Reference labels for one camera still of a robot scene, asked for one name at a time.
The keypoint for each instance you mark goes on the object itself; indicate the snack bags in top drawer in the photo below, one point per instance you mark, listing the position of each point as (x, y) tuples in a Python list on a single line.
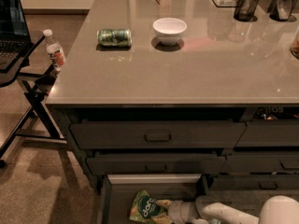
[(277, 112)]

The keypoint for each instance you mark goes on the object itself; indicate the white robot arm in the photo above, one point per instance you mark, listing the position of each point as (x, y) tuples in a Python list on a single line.
[(276, 210)]

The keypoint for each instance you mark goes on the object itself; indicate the grey kitchen counter cabinet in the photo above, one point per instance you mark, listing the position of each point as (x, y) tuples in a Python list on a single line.
[(221, 69)]

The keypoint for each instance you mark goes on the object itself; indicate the black mesh cup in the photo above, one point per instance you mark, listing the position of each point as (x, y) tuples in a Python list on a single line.
[(245, 9)]

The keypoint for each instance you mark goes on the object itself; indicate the green rice chip bag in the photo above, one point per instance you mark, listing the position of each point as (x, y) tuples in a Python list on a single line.
[(144, 208)]

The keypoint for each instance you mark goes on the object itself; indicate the black laptop stand table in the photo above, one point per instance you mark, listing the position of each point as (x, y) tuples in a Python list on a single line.
[(35, 88)]

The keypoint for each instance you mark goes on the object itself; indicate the middle left dark drawer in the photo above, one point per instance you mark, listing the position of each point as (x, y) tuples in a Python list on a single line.
[(149, 163)]

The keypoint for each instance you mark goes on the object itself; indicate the bottom right dark drawer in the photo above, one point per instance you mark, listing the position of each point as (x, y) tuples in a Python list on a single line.
[(255, 182)]

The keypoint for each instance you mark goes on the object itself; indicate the top right dark drawer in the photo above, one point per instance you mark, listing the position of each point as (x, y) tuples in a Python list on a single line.
[(270, 133)]

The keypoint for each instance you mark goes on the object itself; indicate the snack jar at right edge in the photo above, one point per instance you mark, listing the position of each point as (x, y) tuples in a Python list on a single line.
[(295, 45)]

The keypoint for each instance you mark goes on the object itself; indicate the top left dark drawer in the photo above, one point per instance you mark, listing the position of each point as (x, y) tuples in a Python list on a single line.
[(156, 134)]

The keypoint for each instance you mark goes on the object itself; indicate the black laptop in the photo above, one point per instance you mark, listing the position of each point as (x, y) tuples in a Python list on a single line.
[(15, 40)]

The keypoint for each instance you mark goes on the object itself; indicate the green soda can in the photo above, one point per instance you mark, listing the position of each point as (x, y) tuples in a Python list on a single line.
[(114, 38)]

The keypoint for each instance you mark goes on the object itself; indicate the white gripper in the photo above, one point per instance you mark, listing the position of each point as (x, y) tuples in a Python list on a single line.
[(175, 211)]

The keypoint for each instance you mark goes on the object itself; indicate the middle right dark drawer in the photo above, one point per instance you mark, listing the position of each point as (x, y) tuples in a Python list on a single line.
[(261, 162)]

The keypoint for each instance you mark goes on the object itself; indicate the dark drawer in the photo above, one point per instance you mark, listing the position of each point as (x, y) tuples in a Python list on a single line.
[(156, 134), (149, 163), (270, 133), (255, 182), (261, 162)]

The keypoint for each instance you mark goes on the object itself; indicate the clear plastic water bottle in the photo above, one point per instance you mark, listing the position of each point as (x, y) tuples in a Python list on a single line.
[(54, 50)]

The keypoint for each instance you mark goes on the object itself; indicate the open bottom left drawer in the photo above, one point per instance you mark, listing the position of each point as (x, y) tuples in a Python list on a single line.
[(118, 192)]

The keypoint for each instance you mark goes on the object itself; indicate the white bowl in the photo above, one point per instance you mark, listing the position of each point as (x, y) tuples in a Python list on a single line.
[(169, 30)]

